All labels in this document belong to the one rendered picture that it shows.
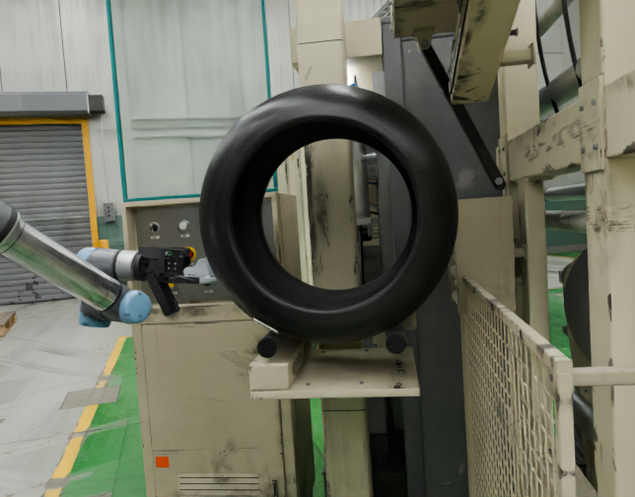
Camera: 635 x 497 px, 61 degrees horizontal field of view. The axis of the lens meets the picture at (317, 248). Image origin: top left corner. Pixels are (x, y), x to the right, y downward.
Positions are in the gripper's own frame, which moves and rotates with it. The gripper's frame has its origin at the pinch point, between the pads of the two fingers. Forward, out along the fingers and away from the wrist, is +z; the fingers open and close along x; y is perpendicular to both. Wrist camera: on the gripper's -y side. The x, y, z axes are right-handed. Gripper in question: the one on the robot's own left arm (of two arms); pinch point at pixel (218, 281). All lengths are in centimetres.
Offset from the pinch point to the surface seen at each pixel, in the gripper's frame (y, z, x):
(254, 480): -76, 0, 52
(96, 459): -117, -101, 130
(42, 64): 233, -560, 743
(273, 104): 40.6, 13.6, -10.5
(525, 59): 56, 68, 7
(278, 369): -16.5, 18.2, -11.4
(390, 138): 34, 39, -12
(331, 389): -19.9, 30.1, -10.6
